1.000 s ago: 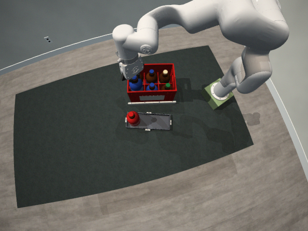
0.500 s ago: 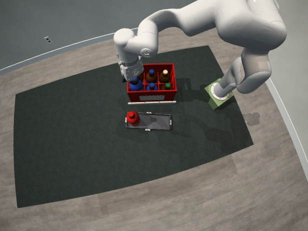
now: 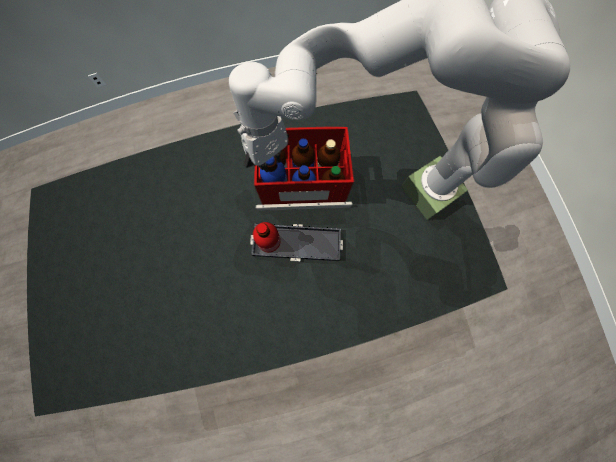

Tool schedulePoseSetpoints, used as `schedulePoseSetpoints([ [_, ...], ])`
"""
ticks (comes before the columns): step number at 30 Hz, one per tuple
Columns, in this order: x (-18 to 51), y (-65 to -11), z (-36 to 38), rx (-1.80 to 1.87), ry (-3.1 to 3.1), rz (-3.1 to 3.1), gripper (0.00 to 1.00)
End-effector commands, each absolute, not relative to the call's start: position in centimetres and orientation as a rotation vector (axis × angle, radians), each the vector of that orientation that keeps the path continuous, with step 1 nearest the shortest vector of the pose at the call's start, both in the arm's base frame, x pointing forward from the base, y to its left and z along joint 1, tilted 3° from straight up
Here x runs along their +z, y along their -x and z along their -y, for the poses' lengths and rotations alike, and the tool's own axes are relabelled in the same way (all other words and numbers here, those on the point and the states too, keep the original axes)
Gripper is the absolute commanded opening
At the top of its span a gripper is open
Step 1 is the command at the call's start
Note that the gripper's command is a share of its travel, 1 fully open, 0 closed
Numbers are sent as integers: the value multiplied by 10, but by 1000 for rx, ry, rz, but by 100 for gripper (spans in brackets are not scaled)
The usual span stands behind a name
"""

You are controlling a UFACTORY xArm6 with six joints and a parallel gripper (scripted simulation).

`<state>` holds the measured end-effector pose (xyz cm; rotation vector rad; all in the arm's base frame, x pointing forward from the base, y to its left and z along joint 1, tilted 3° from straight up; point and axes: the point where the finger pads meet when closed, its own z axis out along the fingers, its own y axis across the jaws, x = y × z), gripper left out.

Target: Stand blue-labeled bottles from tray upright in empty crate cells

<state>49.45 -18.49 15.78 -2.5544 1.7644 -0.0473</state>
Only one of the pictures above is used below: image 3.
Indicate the red bottle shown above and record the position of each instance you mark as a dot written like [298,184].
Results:
[268,238]

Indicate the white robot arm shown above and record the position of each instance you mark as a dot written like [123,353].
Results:
[468,50]

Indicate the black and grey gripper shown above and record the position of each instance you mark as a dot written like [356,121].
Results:
[261,149]

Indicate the blue bottle with brown band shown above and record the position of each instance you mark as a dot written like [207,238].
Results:
[276,172]

